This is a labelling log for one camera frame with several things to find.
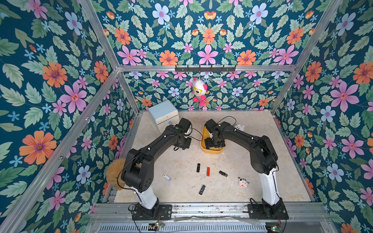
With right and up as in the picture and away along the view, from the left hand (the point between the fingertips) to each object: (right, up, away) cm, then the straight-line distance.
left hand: (187, 143), depth 90 cm
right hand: (+16, -2, +6) cm, 17 cm away
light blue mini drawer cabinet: (-16, +19, +9) cm, 26 cm away
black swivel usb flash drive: (+9, -25, -8) cm, 28 cm away
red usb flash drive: (+13, -17, -1) cm, 22 cm away
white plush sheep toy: (+38, +10, +17) cm, 43 cm away
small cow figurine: (+33, -21, -8) cm, 40 cm away
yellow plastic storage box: (+12, +5, +13) cm, 18 cm away
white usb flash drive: (-12, -20, -4) cm, 24 cm away
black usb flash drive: (+7, -15, -1) cm, 17 cm away
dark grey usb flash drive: (+22, -18, -2) cm, 29 cm away
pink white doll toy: (+8, +35, +7) cm, 36 cm away
